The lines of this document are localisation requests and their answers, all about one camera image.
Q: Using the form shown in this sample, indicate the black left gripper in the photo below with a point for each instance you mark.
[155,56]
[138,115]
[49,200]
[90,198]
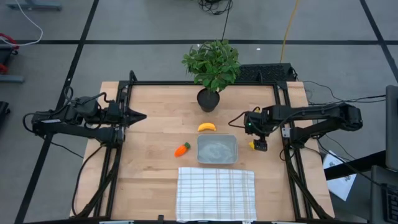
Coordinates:
[115,114]

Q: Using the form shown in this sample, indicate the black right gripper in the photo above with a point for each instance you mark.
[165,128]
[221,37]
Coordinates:
[258,123]

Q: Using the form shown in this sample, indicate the yellow toy banana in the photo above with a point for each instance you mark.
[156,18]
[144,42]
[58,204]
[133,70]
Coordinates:
[206,127]

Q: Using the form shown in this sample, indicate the orange toy carrot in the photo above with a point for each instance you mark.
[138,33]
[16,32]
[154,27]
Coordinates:
[181,150]

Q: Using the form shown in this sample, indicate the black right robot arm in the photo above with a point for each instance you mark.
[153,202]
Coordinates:
[311,112]

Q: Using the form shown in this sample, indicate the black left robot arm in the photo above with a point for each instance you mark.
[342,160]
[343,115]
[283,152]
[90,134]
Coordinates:
[77,132]

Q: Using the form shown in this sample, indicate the yellow tape tag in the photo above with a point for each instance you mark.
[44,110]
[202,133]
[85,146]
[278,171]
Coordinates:
[257,109]

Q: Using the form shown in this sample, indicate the white plastic storage bin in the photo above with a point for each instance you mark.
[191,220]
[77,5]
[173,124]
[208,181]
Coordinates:
[217,149]

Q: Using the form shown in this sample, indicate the black plant pot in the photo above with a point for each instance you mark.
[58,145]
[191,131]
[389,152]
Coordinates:
[207,101]

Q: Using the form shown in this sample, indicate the white checked dish towel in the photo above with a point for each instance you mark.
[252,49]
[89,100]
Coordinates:
[216,194]

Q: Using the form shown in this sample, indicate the black perforated box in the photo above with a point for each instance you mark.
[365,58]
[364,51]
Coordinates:
[264,72]

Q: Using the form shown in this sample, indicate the green leafy plant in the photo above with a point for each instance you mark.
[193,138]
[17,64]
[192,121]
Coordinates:
[213,65]

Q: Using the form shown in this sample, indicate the white printed paper sheet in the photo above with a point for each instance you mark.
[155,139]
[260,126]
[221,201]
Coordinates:
[340,183]

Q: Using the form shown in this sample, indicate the black desk foot bar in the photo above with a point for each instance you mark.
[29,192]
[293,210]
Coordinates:
[354,166]

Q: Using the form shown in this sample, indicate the red and black floor equipment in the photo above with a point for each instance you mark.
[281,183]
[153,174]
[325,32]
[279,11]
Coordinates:
[7,40]

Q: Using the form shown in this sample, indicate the grey metal stand foot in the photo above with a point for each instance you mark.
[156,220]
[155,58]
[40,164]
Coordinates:
[34,4]

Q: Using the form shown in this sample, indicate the black keyboard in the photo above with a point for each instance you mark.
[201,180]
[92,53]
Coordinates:
[391,199]

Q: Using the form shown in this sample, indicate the black frame clamp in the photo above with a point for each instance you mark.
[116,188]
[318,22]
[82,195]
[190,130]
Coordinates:
[259,77]
[133,76]

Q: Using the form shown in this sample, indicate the black aluminium table frame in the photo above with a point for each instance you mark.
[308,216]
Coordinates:
[202,83]

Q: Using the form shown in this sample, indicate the small black table camera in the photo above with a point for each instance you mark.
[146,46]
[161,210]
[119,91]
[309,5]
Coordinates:
[160,218]

